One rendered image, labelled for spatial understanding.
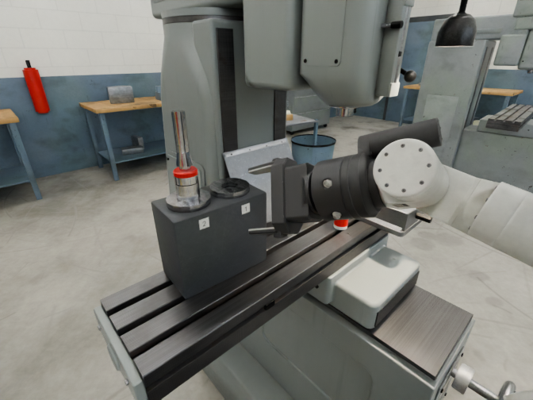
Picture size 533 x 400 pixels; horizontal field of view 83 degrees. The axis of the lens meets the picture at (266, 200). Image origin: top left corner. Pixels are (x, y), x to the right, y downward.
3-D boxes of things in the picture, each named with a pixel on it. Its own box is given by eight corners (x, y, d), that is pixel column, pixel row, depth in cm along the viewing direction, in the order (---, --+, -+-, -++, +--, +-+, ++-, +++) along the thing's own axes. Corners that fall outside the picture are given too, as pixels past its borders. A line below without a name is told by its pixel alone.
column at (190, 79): (289, 325, 176) (303, 14, 108) (224, 376, 148) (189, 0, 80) (237, 282, 209) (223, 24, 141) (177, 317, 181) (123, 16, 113)
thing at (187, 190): (182, 191, 64) (179, 169, 62) (203, 193, 63) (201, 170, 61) (173, 201, 60) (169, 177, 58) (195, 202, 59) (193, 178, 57)
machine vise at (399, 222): (423, 220, 93) (431, 187, 89) (401, 237, 84) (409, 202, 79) (331, 187, 116) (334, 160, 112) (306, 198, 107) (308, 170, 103)
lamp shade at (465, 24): (476, 45, 61) (486, 9, 58) (437, 46, 63) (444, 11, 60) (469, 46, 67) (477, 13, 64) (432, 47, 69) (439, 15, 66)
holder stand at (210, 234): (266, 259, 75) (267, 186, 66) (185, 301, 63) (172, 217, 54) (239, 239, 84) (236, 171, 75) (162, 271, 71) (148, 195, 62)
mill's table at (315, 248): (435, 199, 125) (439, 182, 122) (139, 417, 50) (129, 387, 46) (383, 183, 140) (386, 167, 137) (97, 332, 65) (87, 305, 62)
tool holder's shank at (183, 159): (180, 166, 61) (173, 109, 56) (195, 167, 60) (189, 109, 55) (174, 171, 58) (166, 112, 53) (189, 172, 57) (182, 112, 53)
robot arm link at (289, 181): (297, 236, 51) (366, 233, 44) (262, 235, 44) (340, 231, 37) (294, 165, 53) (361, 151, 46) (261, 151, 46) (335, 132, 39)
